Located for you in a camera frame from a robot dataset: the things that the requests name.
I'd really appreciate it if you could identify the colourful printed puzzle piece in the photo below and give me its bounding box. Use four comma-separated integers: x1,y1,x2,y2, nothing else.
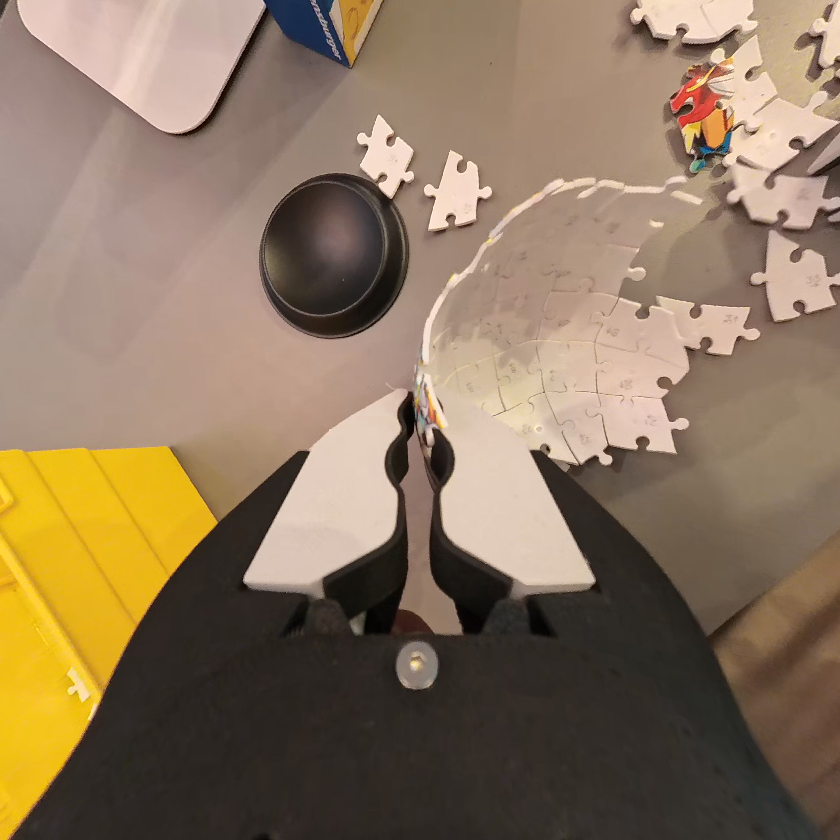
668,55,737,173

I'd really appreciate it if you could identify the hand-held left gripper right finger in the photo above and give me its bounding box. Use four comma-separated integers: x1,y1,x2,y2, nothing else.
428,392,597,635

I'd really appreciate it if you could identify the white curved puzzle piece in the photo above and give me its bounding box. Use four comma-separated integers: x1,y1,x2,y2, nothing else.
423,150,494,232
749,229,840,324
357,115,416,200

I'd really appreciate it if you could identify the black round ball stand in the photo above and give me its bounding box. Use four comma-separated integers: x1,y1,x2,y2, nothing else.
259,172,410,340

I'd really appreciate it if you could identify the white rounded board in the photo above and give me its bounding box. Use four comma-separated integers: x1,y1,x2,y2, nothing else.
16,0,267,136

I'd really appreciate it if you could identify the blue cardboard box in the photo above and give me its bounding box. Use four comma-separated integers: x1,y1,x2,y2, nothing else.
262,0,385,69

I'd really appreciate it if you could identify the yellow plastic crate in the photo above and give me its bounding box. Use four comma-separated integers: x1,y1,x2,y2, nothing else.
0,445,219,746

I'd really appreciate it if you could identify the partly built white puzzle ball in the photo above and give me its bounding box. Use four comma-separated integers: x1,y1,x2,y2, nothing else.
412,175,762,468

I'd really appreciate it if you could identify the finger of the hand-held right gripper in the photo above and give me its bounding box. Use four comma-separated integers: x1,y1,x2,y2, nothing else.
806,121,840,175

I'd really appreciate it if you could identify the pile of puzzle pieces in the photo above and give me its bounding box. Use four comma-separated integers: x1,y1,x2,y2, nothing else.
722,0,840,232

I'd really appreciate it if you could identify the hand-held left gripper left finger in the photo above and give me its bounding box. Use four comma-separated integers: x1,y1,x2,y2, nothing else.
243,388,411,635

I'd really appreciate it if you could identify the joined white puzzle section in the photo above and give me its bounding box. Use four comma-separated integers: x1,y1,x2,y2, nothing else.
629,0,757,46

